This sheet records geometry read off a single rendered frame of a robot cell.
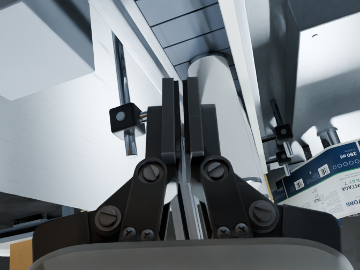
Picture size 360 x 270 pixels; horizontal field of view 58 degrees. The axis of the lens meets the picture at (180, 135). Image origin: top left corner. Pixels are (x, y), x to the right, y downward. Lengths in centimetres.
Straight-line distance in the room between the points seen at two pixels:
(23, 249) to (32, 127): 165
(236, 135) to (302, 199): 56
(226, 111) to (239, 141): 4
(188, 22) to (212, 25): 3
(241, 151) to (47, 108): 35
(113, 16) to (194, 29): 16
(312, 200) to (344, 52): 45
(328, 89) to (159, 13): 35
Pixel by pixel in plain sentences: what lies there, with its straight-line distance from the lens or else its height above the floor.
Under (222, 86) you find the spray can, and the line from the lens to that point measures 37.
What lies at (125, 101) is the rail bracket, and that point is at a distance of 36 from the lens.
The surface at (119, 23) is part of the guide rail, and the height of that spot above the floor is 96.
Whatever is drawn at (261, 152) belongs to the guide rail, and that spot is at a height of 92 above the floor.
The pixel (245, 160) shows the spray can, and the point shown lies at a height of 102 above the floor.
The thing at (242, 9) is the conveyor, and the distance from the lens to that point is 36.
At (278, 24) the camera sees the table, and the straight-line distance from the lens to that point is 48.
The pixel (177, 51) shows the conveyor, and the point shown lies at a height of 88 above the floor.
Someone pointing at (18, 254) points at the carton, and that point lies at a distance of 226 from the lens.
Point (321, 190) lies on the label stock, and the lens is 82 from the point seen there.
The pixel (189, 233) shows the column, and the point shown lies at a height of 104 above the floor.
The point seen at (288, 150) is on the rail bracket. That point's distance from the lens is 64.
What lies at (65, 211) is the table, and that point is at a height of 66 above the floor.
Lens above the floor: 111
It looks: 23 degrees down
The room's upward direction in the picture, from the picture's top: 169 degrees clockwise
